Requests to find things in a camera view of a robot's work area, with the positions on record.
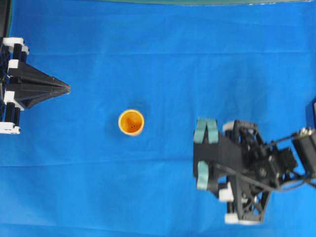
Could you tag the blue table cloth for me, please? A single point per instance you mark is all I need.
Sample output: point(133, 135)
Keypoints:
point(71, 172)

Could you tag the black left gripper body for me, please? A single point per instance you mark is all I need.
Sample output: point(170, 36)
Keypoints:
point(10, 48)

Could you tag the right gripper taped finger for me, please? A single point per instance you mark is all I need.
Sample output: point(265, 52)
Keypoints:
point(210, 145)
point(207, 176)

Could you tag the orange plastic cup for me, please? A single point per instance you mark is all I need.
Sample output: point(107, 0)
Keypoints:
point(131, 122)

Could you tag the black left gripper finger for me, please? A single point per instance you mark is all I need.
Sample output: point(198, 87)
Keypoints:
point(34, 95)
point(28, 73)

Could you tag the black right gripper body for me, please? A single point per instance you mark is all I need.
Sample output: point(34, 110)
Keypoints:
point(261, 169)

